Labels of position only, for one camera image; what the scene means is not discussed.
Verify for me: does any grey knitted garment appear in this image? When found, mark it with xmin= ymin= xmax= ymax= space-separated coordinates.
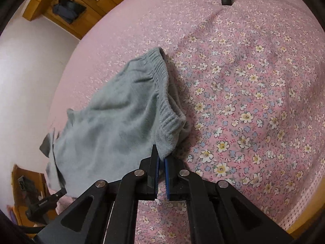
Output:
xmin=39 ymin=47 xmax=193 ymax=199

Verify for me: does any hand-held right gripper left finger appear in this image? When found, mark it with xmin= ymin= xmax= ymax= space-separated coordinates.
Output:
xmin=33 ymin=144 xmax=159 ymax=244

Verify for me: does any pink floral bed sheet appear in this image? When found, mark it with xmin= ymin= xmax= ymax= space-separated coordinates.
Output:
xmin=48 ymin=0 xmax=325 ymax=244

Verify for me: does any dark blue bag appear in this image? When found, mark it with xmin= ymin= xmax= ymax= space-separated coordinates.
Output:
xmin=52 ymin=0 xmax=87 ymax=25

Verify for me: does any wooden shelf cabinet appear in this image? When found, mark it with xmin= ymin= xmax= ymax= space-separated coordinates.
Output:
xmin=11 ymin=164 xmax=60 ymax=232

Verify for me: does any black device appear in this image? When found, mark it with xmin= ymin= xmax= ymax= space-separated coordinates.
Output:
xmin=17 ymin=176 xmax=39 ymax=199

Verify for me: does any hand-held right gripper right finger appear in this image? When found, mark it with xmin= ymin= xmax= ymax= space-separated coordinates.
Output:
xmin=165 ymin=157 xmax=295 ymax=244

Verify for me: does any wooden wardrobe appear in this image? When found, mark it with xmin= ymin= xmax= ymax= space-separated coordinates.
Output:
xmin=22 ymin=0 xmax=153 ymax=40

